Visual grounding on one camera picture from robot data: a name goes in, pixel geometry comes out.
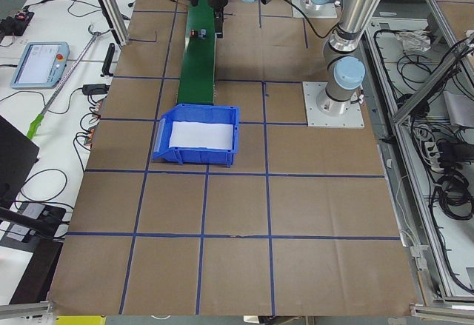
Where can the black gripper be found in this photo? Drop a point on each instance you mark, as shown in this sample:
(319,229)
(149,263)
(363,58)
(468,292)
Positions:
(216,1)

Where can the green conveyor belt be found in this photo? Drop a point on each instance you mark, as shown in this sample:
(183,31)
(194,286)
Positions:
(197,78)

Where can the blue source bin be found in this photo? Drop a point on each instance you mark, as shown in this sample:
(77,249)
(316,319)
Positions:
(196,113)

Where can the white foam in source bin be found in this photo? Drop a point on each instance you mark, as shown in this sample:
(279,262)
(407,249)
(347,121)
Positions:
(201,135)

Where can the black power adapter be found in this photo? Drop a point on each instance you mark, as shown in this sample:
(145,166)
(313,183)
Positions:
(95,89)

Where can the blue teach pendant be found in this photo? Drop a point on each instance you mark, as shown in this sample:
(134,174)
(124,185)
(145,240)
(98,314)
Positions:
(41,65)

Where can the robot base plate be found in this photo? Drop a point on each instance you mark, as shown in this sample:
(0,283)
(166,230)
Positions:
(323,112)
(318,11)

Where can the aluminium frame post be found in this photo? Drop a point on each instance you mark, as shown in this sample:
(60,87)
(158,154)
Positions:
(115,21)

